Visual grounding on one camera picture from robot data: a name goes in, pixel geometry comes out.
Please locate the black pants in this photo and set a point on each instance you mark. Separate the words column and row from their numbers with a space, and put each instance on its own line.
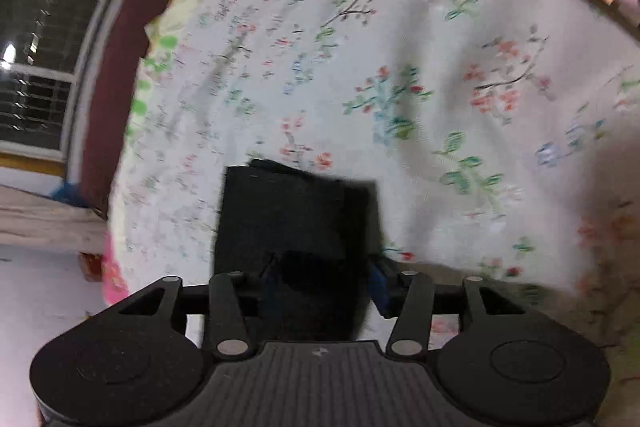
column 319, row 234

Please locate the window with white frame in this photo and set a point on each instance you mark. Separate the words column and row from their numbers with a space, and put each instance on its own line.
column 46, row 47

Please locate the dark red bed headboard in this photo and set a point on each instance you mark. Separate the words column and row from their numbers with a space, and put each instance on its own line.
column 126, row 43

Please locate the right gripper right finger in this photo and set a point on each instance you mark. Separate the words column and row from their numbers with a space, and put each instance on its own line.
column 381, row 283

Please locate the floral white bed sheet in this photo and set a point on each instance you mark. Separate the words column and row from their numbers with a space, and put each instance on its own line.
column 503, row 136

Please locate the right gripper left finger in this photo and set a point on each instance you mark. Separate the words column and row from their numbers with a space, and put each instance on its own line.
column 264, row 313

